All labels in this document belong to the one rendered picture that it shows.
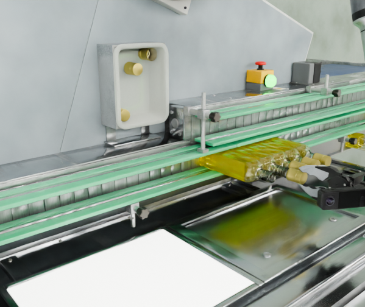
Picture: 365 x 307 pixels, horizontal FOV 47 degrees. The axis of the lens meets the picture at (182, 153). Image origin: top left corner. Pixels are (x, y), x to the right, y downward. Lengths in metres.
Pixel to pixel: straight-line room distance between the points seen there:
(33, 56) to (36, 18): 0.09
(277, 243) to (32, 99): 0.70
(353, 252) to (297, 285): 0.21
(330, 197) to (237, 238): 0.25
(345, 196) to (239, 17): 0.76
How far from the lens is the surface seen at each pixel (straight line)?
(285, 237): 1.12
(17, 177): 1.02
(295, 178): 1.15
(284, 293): 0.92
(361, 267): 1.09
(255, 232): 1.13
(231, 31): 1.51
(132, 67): 1.18
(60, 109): 1.15
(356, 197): 1.07
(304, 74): 1.75
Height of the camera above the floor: 1.79
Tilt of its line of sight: 47 degrees down
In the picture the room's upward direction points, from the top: 110 degrees clockwise
